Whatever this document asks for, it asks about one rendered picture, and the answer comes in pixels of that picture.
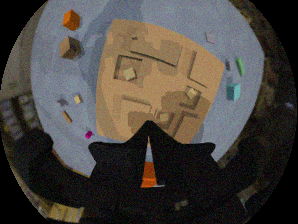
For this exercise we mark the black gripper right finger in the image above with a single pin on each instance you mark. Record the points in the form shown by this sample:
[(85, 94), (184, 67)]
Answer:
[(166, 151)]

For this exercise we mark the small magenta block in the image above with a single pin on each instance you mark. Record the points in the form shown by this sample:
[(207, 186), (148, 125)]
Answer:
[(88, 134)]

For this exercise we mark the green rectangular bar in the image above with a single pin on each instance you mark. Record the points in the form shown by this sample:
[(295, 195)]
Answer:
[(239, 66)]

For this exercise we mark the teal cube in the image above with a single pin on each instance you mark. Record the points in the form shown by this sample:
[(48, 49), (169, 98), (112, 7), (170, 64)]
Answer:
[(232, 91)]

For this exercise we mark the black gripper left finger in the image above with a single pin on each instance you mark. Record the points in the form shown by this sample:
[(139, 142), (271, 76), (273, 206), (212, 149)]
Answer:
[(132, 153)]

